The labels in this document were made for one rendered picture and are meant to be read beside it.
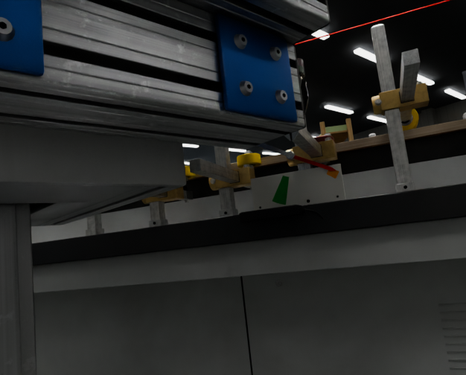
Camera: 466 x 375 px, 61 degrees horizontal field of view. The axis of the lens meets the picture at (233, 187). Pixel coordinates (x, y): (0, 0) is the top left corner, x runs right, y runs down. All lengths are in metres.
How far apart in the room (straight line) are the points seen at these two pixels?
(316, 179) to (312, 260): 0.23
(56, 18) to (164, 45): 0.08
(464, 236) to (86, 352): 1.42
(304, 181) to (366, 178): 0.27
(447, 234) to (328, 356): 0.55
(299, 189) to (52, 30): 0.93
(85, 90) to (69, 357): 1.68
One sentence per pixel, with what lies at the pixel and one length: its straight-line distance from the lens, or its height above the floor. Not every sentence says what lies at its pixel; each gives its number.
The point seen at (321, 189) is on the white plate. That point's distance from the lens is 1.12.
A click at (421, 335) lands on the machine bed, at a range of 1.36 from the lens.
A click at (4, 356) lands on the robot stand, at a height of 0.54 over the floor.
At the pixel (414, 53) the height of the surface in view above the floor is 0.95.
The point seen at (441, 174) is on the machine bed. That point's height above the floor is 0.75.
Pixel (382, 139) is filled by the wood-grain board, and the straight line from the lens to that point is 1.33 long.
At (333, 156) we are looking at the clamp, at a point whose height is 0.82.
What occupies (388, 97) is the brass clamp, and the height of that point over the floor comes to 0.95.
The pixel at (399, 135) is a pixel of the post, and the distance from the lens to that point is 1.13.
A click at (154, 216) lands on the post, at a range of 1.32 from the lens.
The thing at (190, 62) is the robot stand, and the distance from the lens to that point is 0.33.
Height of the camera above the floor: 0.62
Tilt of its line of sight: 8 degrees up
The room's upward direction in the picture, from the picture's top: 6 degrees counter-clockwise
